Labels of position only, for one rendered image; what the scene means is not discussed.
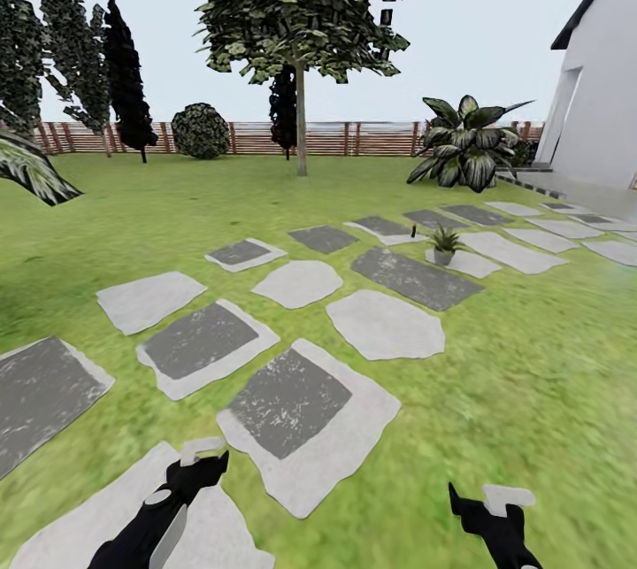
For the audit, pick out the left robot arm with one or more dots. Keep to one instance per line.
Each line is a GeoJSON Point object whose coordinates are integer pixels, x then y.
{"type": "Point", "coordinates": [147, 541]}

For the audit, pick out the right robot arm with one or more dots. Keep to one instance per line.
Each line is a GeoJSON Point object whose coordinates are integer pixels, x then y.
{"type": "Point", "coordinates": [500, 522]}

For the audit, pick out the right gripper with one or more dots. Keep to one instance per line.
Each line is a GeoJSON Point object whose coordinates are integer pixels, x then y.
{"type": "Point", "coordinates": [475, 519]}

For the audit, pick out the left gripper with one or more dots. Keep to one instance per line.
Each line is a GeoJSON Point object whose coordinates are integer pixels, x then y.
{"type": "Point", "coordinates": [204, 473]}

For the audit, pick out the pot plant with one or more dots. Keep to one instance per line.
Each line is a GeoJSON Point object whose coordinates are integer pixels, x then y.
{"type": "Point", "coordinates": [445, 246]}

